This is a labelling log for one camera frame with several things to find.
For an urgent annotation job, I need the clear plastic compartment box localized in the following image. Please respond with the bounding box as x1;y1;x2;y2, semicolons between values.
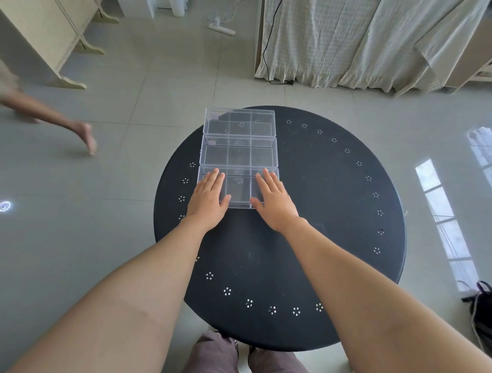
202;108;276;137
197;165;280;210
201;134;278;169

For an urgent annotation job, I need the white power strip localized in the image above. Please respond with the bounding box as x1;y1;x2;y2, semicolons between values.
208;23;237;37

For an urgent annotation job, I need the person's left forearm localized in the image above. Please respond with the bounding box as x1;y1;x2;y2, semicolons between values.
8;217;213;373

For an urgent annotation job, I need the white cable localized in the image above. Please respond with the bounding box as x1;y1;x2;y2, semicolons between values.
204;0;236;28

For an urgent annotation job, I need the cream wooden slatted frame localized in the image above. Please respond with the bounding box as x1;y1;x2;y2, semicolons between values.
448;58;492;91

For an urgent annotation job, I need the person's left hand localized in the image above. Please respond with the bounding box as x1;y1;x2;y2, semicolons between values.
186;168;232;231

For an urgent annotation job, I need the person's right hand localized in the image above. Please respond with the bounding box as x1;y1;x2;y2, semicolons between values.
250;168;308;233

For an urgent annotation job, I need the pale checked fabric cover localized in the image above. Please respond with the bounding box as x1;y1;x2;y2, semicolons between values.
254;0;492;97

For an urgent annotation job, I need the cream wooden furniture frame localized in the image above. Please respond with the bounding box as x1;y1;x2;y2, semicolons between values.
0;0;120;90

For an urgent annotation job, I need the person's right forearm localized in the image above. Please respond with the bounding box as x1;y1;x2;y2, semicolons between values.
282;218;492;373

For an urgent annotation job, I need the black cable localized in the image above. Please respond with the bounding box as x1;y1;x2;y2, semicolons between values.
262;0;295;85

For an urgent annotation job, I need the black backpack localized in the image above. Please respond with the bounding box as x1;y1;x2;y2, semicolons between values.
460;281;492;351

